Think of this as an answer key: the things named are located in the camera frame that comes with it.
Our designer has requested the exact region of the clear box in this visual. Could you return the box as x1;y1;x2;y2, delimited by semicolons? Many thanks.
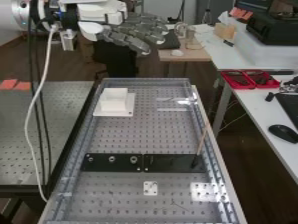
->
37;77;249;224

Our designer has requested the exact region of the black chair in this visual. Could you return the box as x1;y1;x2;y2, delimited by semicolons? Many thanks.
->
90;39;140;79

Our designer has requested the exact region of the small black tool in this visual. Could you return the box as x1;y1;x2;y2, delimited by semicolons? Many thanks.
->
263;91;275;103

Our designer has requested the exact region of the wooden desk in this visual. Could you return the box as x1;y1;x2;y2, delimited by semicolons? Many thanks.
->
157;31;213;63

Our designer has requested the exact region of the black cable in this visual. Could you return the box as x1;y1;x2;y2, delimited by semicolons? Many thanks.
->
27;0;53;193

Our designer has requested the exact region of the drill bit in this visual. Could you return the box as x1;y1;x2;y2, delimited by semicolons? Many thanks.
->
170;199;190;213

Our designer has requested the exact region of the black computer mouse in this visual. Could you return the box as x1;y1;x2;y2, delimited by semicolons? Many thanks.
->
267;123;298;145

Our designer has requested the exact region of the white desk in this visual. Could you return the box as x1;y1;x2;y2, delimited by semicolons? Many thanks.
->
193;22;298;72
212;74;298;186

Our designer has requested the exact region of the black case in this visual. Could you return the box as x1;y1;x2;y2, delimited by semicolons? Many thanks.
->
245;0;298;46

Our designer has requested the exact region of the thin stick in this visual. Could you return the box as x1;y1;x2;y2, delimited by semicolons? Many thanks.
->
190;114;214;169

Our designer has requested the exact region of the red tray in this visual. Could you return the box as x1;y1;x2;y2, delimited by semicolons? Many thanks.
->
245;69;282;89
219;70;258;90

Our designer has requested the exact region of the black plate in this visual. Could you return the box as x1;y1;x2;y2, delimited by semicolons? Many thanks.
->
80;152;208;174

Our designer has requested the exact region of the small white square board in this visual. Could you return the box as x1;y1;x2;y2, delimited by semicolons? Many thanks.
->
142;180;160;197

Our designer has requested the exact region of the white cable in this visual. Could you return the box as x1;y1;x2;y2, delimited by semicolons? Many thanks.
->
24;23;60;203

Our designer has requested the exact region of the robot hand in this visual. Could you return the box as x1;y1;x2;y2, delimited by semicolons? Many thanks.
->
76;0;172;58

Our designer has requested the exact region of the orange block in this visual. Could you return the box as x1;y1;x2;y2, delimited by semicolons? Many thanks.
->
12;81;33;92
0;79;19;91

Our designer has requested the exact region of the black keyboard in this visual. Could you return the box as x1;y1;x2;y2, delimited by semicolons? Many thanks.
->
274;92;298;132

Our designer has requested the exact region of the small white box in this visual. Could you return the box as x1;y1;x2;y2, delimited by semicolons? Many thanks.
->
92;87;137;118

